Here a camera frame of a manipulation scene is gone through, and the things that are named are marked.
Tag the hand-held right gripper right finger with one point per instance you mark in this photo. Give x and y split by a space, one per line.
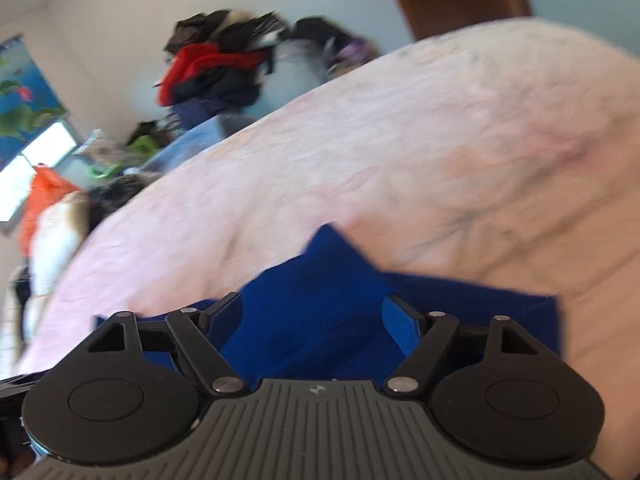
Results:
400 321

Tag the window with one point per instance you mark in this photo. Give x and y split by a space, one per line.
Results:
30 170

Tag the orange plastic bag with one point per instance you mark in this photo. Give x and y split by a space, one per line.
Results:
42 195

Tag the red garment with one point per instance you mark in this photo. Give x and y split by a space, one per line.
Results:
200 65

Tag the green cloth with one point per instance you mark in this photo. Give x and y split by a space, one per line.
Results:
142 147

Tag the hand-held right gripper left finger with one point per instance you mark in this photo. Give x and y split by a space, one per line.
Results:
227 312

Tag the light blue cloth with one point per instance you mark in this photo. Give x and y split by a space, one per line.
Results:
200 137

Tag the pink blanket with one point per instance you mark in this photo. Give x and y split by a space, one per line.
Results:
400 160

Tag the blue garment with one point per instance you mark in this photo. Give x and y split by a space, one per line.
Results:
320 300

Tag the black bag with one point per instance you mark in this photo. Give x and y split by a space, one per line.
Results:
317 30

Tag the pile of dark clothes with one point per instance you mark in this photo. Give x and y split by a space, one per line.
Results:
225 30

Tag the white puffer jacket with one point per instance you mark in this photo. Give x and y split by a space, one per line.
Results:
52 245

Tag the purple bag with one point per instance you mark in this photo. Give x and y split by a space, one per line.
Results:
355 55

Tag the wall poster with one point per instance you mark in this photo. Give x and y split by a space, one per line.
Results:
22 100

